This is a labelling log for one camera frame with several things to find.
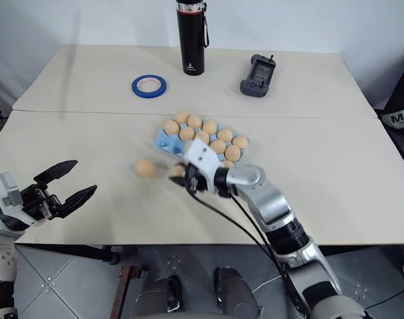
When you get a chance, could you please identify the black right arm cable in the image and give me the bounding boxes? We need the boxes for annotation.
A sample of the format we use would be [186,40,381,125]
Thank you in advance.
[230,193,291,280]
[187,189,310,318]

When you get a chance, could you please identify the grey handheld controller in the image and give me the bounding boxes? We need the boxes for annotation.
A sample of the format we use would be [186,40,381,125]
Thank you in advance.
[239,53,277,98]

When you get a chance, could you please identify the black table leg bar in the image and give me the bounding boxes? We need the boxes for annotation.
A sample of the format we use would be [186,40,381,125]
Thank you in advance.
[15,243,120,266]

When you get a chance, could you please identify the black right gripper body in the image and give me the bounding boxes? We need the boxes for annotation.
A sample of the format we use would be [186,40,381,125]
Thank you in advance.
[183,164,209,195]

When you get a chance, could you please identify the rusty brown metal bar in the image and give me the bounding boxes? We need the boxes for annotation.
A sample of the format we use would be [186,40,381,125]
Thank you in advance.
[109,265,147,319]

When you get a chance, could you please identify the blue tape roll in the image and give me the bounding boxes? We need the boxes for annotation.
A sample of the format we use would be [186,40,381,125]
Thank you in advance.
[132,74,168,99]

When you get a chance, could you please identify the dark rounded robot leg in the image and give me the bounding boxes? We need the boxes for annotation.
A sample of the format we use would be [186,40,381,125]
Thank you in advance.
[134,274,185,319]
[213,265,260,319]

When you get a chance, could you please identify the blue egg carton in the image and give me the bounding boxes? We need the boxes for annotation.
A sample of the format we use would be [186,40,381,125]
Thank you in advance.
[150,119,250,164]

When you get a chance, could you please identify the black bag with white label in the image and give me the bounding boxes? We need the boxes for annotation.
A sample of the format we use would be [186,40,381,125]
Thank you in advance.
[373,49,404,154]

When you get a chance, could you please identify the white floor cable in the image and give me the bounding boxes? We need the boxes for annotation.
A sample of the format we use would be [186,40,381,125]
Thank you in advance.
[251,274,283,294]

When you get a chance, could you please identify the black floor cable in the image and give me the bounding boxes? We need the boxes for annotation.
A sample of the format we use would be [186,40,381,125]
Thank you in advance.
[363,297,404,314]

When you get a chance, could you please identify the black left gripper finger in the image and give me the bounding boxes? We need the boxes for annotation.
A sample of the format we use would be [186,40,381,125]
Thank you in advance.
[60,184,98,219]
[33,159,80,185]

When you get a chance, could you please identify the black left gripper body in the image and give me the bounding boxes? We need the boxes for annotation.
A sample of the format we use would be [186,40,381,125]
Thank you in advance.
[21,181,64,222]

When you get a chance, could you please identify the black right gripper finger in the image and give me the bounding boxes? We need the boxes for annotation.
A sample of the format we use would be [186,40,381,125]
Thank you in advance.
[155,160,191,171]
[168,175,190,191]

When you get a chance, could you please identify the black thermos bottle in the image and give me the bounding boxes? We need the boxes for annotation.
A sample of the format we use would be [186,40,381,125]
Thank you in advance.
[175,0,210,76]

